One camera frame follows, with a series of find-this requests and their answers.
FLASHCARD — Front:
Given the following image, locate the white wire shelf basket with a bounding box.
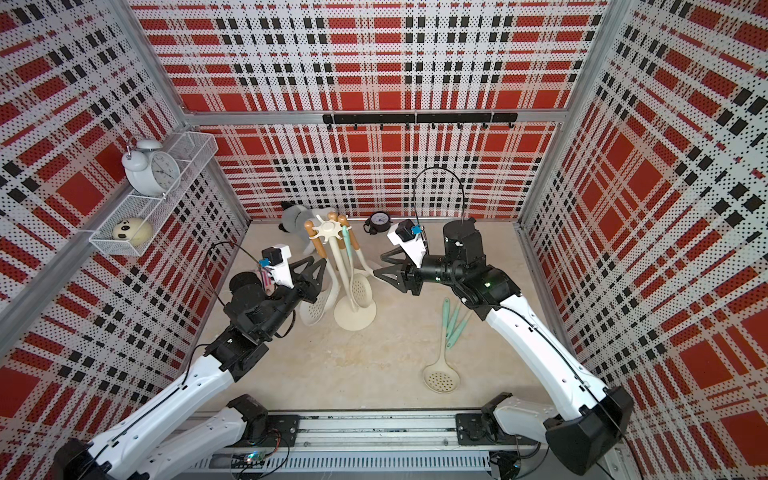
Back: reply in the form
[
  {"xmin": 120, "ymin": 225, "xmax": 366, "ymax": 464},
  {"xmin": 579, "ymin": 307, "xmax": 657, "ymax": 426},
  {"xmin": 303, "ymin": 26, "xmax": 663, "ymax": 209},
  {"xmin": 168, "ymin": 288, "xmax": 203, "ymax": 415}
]
[{"xmin": 89, "ymin": 131, "xmax": 218, "ymax": 257}]

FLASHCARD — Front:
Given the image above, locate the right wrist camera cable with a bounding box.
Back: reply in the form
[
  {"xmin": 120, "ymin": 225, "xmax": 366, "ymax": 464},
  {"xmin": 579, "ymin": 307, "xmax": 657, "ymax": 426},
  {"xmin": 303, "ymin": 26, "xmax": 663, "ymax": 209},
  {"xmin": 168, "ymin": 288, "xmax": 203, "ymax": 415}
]
[{"xmin": 412, "ymin": 166, "xmax": 467, "ymax": 229}]

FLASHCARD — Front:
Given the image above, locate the white alarm clock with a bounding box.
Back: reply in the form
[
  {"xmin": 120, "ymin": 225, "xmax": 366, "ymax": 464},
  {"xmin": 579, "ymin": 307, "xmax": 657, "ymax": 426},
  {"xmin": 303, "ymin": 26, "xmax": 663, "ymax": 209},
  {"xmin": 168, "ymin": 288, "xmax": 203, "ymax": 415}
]
[{"xmin": 121, "ymin": 139, "xmax": 181, "ymax": 198}]

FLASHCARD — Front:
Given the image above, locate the skimmer wooden handle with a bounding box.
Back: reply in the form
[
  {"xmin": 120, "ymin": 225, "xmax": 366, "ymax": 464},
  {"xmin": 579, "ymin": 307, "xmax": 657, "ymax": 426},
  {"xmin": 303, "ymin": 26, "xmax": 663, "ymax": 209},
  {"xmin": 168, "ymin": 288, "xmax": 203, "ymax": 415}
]
[
  {"xmin": 328, "ymin": 210, "xmax": 350, "ymax": 271},
  {"xmin": 298, "ymin": 219, "xmax": 341, "ymax": 328},
  {"xmin": 338, "ymin": 215, "xmax": 373, "ymax": 276}
]

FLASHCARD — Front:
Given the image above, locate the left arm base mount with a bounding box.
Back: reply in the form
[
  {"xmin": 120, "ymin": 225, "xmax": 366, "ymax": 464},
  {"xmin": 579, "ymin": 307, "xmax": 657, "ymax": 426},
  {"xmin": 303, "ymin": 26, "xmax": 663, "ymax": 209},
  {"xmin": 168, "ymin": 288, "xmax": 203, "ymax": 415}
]
[{"xmin": 231, "ymin": 414, "xmax": 301, "ymax": 448}]

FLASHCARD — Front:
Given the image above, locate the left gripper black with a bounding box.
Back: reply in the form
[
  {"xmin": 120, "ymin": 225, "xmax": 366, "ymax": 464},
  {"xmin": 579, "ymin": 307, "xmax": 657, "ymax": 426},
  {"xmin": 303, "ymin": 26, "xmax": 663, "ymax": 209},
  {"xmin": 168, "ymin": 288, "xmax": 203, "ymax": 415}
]
[{"xmin": 258, "ymin": 255, "xmax": 326, "ymax": 340}]

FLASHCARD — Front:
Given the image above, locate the cream round face ball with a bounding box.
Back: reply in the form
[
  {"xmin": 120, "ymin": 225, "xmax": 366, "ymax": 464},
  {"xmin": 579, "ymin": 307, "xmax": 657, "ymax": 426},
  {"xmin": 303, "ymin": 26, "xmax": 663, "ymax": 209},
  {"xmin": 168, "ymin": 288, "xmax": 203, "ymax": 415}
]
[{"xmin": 112, "ymin": 217, "xmax": 153, "ymax": 247}]

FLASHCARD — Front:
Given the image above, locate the small doll black hat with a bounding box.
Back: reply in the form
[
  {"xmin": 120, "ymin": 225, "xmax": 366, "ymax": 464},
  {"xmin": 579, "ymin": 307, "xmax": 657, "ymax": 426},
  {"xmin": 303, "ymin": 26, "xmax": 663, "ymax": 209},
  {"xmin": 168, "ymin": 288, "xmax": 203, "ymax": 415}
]
[{"xmin": 229, "ymin": 270, "xmax": 275, "ymax": 297}]

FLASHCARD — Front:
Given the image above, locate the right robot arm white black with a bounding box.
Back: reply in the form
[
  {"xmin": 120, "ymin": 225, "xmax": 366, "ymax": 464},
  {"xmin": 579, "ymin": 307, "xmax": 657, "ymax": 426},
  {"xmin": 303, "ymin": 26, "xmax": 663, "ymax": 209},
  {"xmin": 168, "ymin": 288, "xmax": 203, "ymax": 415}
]
[{"xmin": 374, "ymin": 218, "xmax": 634, "ymax": 475}]

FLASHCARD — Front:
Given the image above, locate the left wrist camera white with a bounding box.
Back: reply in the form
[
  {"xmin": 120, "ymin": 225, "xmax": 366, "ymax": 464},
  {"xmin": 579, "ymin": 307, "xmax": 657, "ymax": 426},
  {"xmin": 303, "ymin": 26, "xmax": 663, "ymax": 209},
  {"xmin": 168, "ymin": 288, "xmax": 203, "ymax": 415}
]
[{"xmin": 259, "ymin": 244, "xmax": 294, "ymax": 289}]

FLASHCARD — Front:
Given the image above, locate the black wall hook rail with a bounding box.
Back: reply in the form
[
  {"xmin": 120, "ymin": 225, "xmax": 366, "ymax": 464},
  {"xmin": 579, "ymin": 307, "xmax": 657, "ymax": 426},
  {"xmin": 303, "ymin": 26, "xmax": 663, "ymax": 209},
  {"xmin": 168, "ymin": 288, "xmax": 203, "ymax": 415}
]
[{"xmin": 322, "ymin": 112, "xmax": 519, "ymax": 128}]

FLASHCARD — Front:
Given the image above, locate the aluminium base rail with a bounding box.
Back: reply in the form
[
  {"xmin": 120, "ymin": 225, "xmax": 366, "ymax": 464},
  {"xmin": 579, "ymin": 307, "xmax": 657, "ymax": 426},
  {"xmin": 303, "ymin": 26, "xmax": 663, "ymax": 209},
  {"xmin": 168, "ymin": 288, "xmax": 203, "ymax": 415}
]
[{"xmin": 171, "ymin": 410, "xmax": 572, "ymax": 479}]

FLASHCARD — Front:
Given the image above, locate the small black alarm clock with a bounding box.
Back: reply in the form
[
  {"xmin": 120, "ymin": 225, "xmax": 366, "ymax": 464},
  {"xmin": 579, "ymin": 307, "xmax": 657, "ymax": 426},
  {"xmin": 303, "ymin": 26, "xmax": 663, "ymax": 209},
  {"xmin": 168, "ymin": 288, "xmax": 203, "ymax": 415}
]
[{"xmin": 363, "ymin": 211, "xmax": 392, "ymax": 235}]

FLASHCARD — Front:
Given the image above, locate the cream utensil rack stand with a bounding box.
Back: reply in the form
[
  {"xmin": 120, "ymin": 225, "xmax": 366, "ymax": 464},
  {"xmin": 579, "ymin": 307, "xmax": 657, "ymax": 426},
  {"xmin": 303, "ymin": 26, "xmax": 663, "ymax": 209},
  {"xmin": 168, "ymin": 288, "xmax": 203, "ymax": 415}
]
[{"xmin": 304, "ymin": 216, "xmax": 377, "ymax": 331}]

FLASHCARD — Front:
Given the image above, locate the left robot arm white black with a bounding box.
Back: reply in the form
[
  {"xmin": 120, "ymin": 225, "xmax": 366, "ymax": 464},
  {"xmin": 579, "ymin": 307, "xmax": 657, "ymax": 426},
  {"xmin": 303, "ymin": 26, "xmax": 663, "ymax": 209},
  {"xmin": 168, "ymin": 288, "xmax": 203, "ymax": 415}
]
[{"xmin": 52, "ymin": 247, "xmax": 327, "ymax": 479}]

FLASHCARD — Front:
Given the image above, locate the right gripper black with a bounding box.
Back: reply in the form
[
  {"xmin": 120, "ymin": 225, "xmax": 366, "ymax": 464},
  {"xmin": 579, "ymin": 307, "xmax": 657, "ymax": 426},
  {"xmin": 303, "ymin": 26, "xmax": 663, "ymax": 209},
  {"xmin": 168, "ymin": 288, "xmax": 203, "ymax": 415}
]
[{"xmin": 375, "ymin": 247, "xmax": 465, "ymax": 296}]

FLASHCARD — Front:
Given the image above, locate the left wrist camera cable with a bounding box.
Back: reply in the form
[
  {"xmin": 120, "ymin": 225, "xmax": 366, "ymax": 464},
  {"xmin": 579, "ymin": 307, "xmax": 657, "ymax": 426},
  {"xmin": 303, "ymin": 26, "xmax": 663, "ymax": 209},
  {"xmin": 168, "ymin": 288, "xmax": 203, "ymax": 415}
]
[{"xmin": 203, "ymin": 241, "xmax": 265, "ymax": 307}]

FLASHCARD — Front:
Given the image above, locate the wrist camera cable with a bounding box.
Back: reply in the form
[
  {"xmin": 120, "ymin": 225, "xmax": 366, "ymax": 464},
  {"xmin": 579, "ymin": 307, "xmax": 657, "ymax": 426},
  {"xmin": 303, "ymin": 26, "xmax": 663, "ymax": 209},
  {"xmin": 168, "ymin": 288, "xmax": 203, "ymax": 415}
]
[
  {"xmin": 412, "ymin": 166, "xmax": 467, "ymax": 229},
  {"xmin": 203, "ymin": 241, "xmax": 265, "ymax": 307}
]

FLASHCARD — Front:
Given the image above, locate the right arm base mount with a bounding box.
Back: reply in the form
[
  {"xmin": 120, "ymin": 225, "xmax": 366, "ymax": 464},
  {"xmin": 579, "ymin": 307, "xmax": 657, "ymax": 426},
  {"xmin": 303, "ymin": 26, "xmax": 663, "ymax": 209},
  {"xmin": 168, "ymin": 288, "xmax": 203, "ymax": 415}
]
[{"xmin": 455, "ymin": 412, "xmax": 537, "ymax": 446}]

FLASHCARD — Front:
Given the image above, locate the grey white plush toy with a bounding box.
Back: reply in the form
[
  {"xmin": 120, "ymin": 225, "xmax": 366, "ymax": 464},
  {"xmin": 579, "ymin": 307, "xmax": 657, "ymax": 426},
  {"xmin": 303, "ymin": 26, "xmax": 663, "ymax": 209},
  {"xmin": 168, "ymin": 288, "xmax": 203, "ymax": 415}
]
[{"xmin": 278, "ymin": 201, "xmax": 333, "ymax": 243}]

